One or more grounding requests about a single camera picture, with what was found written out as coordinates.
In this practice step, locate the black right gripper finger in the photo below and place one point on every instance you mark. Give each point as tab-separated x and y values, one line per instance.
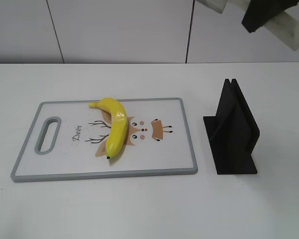
260	12

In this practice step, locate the yellow plastic banana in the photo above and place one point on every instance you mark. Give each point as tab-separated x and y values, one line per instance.
119	124

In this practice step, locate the black knife stand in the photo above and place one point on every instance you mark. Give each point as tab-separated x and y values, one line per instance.
232	132

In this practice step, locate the white grey-rimmed cutting board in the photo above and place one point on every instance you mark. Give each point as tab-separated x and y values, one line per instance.
67	141

